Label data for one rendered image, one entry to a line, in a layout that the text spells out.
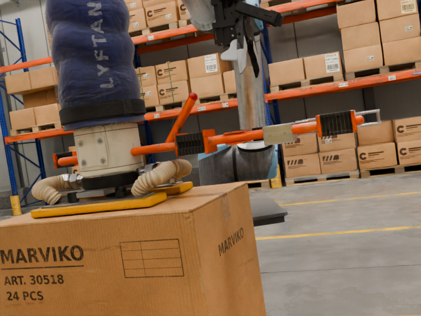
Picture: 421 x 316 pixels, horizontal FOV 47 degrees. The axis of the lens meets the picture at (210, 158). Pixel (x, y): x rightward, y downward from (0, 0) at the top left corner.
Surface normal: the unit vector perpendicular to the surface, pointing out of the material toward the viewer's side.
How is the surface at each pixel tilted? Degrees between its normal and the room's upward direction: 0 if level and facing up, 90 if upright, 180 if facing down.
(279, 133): 90
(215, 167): 92
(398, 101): 90
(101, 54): 105
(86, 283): 90
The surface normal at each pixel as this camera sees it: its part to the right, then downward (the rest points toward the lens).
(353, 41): -0.31, 0.11
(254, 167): -0.10, 0.39
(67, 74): -0.49, -0.02
